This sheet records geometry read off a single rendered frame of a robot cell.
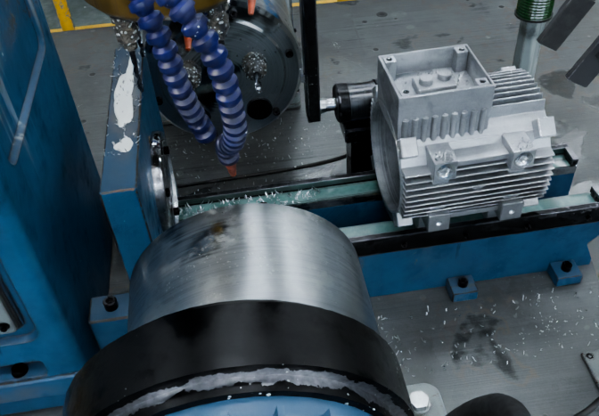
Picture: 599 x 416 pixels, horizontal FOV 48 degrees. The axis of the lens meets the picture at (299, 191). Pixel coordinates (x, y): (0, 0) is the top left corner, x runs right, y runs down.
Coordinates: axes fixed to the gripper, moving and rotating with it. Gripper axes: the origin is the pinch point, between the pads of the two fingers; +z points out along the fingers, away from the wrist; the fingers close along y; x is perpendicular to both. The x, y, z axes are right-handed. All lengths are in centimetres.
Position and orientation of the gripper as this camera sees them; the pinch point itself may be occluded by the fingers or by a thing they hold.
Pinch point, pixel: (576, 44)
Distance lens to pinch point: 85.7
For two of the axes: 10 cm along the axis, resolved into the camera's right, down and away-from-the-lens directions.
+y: 1.4, 6.7, -7.3
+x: 8.8, 2.5, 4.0
